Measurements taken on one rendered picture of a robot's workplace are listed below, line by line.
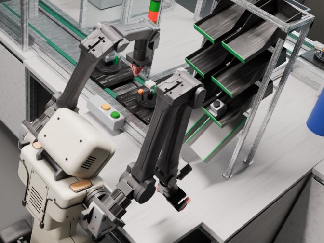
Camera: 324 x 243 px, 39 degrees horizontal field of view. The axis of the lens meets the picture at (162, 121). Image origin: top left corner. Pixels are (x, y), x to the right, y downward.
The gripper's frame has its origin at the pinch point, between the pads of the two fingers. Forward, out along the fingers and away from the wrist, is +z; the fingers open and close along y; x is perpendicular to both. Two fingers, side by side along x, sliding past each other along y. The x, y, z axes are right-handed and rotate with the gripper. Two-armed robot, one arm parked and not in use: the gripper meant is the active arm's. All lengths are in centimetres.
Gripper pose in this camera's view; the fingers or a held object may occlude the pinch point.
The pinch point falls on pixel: (136, 74)
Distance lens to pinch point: 199.9
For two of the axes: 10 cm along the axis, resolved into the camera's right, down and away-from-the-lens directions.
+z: -1.6, 7.5, 6.4
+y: -6.9, -5.5, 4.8
